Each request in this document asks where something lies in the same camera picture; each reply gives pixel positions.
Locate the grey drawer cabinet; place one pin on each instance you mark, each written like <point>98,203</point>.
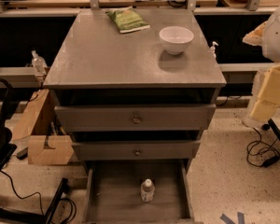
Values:
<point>97,65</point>

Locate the light wooden crate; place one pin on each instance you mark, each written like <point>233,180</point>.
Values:
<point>44,147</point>

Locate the green snack bag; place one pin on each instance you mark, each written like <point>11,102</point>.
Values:
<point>127,20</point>

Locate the black stand leg right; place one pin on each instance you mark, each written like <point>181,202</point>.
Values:
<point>271,125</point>

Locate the grey open bottom drawer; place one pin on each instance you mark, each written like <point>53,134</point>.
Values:
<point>114,193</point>

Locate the small white pump bottle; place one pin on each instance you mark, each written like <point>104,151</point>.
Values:
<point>213,48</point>

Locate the white ceramic bowl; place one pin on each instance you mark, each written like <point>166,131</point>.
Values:
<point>175,39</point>

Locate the grey top drawer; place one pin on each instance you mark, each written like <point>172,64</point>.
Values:
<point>115,118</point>

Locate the black chair frame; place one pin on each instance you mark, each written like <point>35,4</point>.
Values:
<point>6,151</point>

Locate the grey middle drawer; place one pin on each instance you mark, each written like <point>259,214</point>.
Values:
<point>135,150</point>

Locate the clear sanitizer bottle left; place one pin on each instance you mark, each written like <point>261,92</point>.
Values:
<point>38,63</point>

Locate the clear plastic water bottle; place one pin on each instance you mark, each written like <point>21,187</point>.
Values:
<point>147,191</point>

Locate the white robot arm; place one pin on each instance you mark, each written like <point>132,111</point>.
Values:
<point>267,36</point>

